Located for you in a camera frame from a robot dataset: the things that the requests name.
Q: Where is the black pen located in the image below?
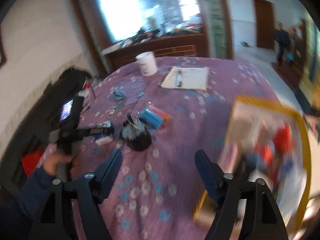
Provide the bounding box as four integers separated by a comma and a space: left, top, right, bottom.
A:
176, 70, 182, 87

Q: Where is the brown wooden door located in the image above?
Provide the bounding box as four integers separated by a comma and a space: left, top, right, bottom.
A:
253, 0, 274, 50

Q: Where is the blue sock on table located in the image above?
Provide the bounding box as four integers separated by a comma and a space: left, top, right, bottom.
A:
112, 87, 126, 101

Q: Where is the white sock by motor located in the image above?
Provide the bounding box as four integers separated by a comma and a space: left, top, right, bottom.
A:
94, 120, 114, 146

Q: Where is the wooden counter with clutter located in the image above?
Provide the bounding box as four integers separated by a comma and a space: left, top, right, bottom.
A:
101, 27, 209, 72

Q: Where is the small red bag blue sock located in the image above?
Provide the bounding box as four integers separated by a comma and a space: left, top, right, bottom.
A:
246, 144, 274, 171

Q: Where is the blue orange cloth pack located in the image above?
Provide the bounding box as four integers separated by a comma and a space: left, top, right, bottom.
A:
138, 105, 170, 129

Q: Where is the person in dark jacket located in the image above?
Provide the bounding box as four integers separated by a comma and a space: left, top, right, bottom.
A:
273, 22, 291, 66

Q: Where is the black bag on seat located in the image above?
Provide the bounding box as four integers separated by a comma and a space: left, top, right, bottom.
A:
1, 68, 92, 187

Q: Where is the small electric motor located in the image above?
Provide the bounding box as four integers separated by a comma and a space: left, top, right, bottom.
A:
120, 114, 152, 152

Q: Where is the purple floral tablecloth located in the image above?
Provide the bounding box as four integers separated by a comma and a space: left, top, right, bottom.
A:
72, 57, 277, 239

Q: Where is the person's left hand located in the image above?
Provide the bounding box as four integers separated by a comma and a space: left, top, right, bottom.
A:
42, 150, 75, 176

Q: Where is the white notepad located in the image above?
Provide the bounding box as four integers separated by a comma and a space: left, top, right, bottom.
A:
161, 67, 209, 91

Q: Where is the yellow taped cardboard tray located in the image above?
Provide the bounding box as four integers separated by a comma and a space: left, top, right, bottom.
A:
193, 96, 311, 239

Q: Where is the white plastic jar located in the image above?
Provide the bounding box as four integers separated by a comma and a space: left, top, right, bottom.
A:
135, 51, 158, 77

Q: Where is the large red plastic bag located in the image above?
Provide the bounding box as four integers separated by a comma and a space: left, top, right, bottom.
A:
273, 124, 292, 155

